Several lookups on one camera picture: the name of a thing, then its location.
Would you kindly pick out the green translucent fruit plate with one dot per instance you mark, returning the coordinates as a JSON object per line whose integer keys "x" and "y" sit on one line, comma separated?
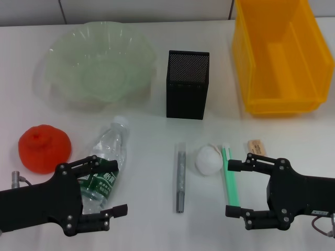
{"x": 91, "y": 65}

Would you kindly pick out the white paper ball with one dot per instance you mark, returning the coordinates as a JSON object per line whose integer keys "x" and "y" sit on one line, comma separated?
{"x": 208, "y": 160}

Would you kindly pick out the green pen white cap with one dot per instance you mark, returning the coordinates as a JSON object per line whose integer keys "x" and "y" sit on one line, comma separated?
{"x": 231, "y": 185}

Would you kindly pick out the clear water bottle green label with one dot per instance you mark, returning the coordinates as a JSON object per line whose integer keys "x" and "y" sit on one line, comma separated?
{"x": 110, "y": 141}

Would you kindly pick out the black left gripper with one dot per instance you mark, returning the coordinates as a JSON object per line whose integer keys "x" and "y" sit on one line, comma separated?
{"x": 39, "y": 206}

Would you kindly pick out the black mesh pen holder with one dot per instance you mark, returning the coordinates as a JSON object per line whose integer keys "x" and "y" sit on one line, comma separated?
{"x": 185, "y": 99}

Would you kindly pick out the red knitted toy fruit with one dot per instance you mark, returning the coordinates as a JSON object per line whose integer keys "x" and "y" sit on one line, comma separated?
{"x": 44, "y": 149}

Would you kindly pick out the beige eraser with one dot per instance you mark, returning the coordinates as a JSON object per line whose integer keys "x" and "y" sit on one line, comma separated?
{"x": 257, "y": 148}

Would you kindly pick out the grey pen clear cap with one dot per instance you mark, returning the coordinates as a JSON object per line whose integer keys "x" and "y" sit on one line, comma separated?
{"x": 180, "y": 177}

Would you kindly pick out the yellow plastic storage bin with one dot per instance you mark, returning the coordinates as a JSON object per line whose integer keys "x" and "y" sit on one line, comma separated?
{"x": 277, "y": 78}

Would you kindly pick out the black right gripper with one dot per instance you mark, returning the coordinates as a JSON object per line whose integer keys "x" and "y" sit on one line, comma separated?
{"x": 301, "y": 196}

